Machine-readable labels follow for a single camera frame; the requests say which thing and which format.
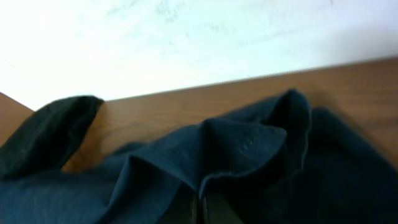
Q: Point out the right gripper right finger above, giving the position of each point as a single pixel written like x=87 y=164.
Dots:
x=217 y=210

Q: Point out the navy blue shorts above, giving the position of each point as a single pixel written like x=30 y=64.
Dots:
x=276 y=161

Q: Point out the black garment in pile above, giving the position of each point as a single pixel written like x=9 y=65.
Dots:
x=49 y=137

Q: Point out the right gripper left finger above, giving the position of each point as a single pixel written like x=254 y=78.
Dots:
x=186 y=211

